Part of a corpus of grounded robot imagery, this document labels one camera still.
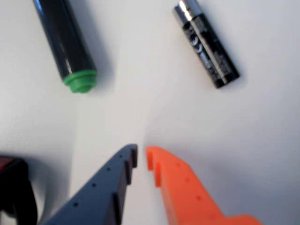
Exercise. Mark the black and silver battery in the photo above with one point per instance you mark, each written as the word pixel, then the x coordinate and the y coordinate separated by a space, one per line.
pixel 206 47

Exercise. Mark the black bike light red lens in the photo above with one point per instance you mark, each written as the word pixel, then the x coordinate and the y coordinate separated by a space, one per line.
pixel 14 173

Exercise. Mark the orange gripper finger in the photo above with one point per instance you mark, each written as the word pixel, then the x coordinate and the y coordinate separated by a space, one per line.
pixel 187 194

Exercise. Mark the blue-grey gripper finger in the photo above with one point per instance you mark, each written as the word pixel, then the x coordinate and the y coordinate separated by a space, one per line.
pixel 93 199

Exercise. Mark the black marker with green end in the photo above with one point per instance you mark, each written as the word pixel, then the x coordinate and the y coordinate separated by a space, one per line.
pixel 65 42

